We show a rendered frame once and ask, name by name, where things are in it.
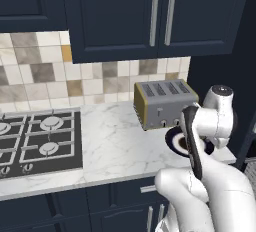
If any dark blue base cupboard door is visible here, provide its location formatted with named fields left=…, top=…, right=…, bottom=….
left=0, top=193, right=55, bottom=232
left=89, top=203, right=158, bottom=232

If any hob knob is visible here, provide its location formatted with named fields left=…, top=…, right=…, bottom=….
left=0, top=165, right=11, bottom=176
left=22, top=163, right=34, bottom=173

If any silver drawer handle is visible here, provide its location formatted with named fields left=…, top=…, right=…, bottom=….
left=139, top=184, right=158, bottom=194

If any silver base cupboard handle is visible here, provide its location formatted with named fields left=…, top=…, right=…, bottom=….
left=157, top=203, right=166, bottom=224
left=146, top=205, right=154, bottom=232

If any dark blue tall cabinet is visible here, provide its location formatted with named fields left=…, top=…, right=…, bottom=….
left=185, top=0, right=256, bottom=171

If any grey toaster with gold sides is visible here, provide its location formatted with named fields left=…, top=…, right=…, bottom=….
left=133, top=79, right=200, bottom=132

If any dark blue wall cupboard door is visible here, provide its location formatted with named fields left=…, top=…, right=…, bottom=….
left=157, top=0, right=253, bottom=59
left=60, top=0, right=165, bottom=65
left=0, top=0, right=69, bottom=33

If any dark blue drawer front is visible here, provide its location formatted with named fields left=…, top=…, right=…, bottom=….
left=110, top=175, right=168, bottom=208
left=53, top=188, right=90, bottom=218

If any dark blue plate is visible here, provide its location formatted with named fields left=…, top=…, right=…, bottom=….
left=164, top=126, right=216, bottom=159

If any black gas hob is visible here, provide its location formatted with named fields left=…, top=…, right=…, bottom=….
left=0, top=108, right=84, bottom=181

